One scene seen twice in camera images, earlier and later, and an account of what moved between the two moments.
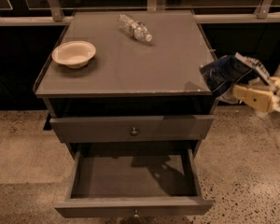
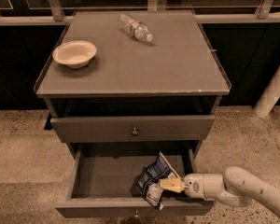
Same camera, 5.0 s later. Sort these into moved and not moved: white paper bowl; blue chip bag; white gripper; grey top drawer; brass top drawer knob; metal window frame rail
Moved: blue chip bag; white gripper
Not moved: metal window frame rail; grey top drawer; white paper bowl; brass top drawer knob
